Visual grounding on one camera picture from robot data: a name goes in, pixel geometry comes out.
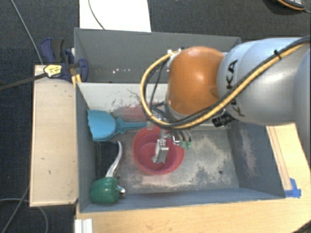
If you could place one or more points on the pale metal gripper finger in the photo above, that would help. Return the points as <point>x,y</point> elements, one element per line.
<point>159,144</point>
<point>164,154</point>

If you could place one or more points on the red plastic cup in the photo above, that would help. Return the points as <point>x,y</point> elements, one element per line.
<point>145,161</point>

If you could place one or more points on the grey metal bin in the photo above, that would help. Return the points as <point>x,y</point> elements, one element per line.
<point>209,159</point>

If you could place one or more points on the black flat block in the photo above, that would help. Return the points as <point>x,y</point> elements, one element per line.
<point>107,155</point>

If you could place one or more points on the light blue plastic scoop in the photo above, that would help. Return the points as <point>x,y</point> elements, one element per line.
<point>102,126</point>

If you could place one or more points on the green toy bell pepper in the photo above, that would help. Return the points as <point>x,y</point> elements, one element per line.
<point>104,190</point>

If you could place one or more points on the pale wood board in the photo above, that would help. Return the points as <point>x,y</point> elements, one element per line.
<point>54,139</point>

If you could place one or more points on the black cylinder on white bracket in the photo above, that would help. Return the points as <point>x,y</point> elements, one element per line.
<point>222,120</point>

